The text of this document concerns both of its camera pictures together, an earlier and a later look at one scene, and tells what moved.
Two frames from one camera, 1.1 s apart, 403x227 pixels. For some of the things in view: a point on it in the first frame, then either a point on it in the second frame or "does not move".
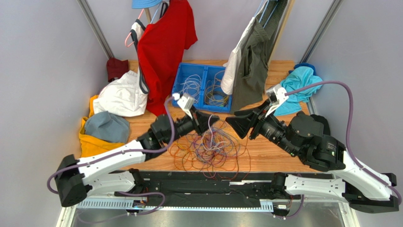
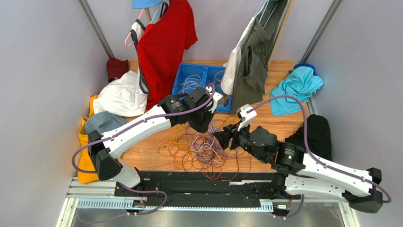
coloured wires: x=214 y=151 does not move
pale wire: x=192 y=86 does not move
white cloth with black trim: x=127 y=96 does not move
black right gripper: x=255 y=122 → x=232 y=138
